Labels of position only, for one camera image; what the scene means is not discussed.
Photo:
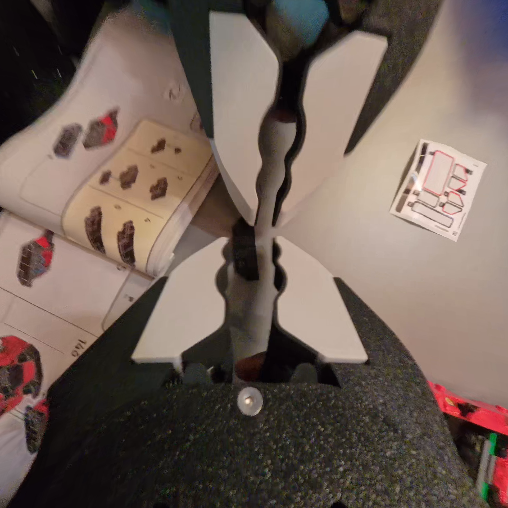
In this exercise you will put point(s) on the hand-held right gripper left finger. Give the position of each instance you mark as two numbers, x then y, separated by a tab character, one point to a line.
186	313

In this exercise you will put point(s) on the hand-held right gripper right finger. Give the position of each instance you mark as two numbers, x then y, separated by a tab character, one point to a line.
317	313

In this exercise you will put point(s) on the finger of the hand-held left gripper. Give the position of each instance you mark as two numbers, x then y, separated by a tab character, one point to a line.
238	87
337	99

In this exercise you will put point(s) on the lego instruction booklet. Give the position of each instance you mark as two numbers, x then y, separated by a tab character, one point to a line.
119	99

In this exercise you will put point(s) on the red lego car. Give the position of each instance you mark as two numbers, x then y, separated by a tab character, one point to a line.
476	412

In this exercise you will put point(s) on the person's left hand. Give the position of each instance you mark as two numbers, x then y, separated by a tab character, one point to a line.
282	116

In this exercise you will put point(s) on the person's right hand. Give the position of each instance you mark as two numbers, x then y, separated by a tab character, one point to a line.
249	365

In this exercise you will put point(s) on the white sticker sheet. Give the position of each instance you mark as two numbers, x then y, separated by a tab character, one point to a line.
440	178

